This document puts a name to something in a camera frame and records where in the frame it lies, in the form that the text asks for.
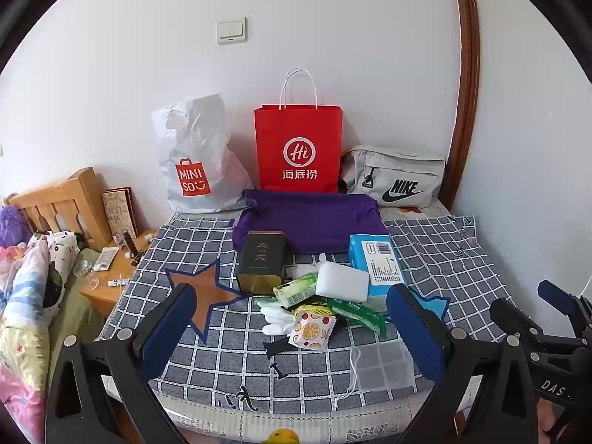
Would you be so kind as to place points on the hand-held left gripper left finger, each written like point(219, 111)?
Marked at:
point(169, 328)

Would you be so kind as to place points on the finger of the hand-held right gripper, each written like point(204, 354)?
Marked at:
point(550, 292)
point(513, 317)

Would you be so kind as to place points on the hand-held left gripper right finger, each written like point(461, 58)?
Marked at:
point(416, 328)

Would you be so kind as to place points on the dark green packet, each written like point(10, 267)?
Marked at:
point(360, 317)

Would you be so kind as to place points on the yellow mesh pouch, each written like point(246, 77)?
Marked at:
point(317, 309)

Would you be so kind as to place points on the pale green cloth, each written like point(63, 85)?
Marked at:
point(268, 304)

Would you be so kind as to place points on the fruit print packet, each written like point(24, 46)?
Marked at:
point(310, 330)

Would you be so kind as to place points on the white glove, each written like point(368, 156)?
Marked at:
point(280, 323)

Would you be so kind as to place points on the dark green tea tin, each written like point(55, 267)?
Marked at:
point(259, 259)

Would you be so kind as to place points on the light green wipes pack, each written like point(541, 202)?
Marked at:
point(296, 289)

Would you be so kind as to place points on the purple towel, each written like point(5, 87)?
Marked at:
point(314, 217)

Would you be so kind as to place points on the wooden nightstand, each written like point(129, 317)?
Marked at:
point(115, 291)

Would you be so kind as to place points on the grey checked bed sheet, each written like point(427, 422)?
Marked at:
point(444, 263)

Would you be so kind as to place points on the blue tissue pack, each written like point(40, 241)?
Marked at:
point(377, 259)

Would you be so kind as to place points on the white cosmetic tube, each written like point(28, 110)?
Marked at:
point(107, 259)

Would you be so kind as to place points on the dark small bottle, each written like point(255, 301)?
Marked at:
point(129, 243)

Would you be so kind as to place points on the clear drinking glass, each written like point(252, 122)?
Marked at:
point(87, 272)

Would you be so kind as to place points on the pale green bed sheet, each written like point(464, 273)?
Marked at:
point(69, 328)

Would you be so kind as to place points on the white black-spotted pillow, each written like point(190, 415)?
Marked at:
point(58, 277)

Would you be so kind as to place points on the patterned hardcover book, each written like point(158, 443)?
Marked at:
point(119, 212)

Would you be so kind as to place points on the colourful printed quilt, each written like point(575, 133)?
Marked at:
point(23, 333)

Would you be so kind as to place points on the grey waist bag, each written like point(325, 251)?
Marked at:
point(402, 171)

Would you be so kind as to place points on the yellow toy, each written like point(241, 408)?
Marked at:
point(283, 438)

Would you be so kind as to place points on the wooden headboard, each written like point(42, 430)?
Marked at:
point(69, 194)

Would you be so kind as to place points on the white plastic shopping bag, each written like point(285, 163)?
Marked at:
point(194, 148)

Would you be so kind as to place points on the purple plush toy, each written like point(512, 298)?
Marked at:
point(11, 226)

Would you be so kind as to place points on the red paper shopping bag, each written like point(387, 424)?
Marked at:
point(300, 148)

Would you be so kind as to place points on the brown wooden door frame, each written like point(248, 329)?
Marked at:
point(467, 78)

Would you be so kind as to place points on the white wall light switch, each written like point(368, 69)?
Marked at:
point(232, 30)

